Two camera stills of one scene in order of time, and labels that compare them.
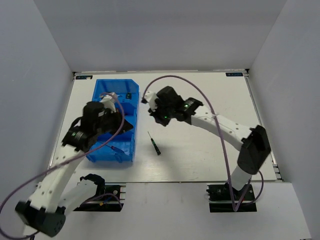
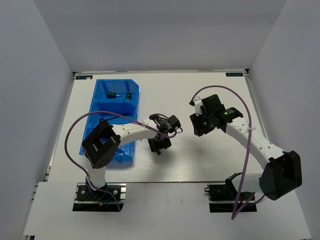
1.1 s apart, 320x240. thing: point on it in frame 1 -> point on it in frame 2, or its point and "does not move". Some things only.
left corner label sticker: (84, 77) does not move
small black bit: (129, 96) does not move
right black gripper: (155, 114) -> (199, 130)
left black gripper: (118, 117) -> (153, 145)
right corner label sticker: (234, 74) does not move
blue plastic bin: (118, 147) does not move
